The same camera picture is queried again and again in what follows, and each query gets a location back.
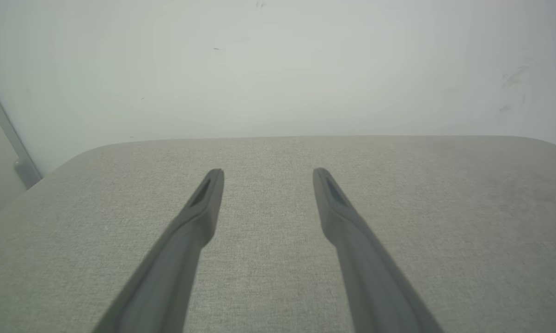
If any grey metal pole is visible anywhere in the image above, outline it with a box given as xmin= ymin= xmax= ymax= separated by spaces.
xmin=0 ymin=69 xmax=43 ymax=190

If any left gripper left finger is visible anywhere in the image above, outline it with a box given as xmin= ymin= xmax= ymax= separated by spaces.
xmin=92 ymin=168 xmax=225 ymax=333

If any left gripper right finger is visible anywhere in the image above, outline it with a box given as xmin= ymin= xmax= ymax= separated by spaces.
xmin=312 ymin=167 xmax=445 ymax=333

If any grey fabric sofa cushion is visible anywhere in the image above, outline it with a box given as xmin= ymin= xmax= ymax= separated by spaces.
xmin=0 ymin=135 xmax=556 ymax=333

